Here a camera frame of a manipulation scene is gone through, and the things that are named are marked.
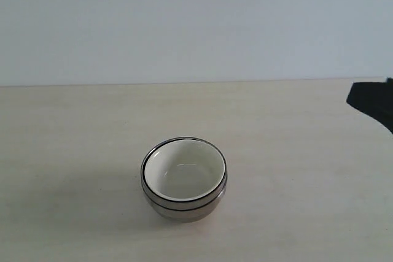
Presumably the white ceramic bowl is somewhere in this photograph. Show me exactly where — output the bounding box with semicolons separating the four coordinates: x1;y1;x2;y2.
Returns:
144;139;226;200

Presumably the ribbed steel bowl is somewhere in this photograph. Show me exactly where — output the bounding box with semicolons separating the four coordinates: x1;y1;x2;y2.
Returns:
141;137;228;210

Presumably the smooth steel bowl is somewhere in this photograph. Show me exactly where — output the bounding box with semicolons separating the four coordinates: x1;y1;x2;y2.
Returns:
142;181;227;223

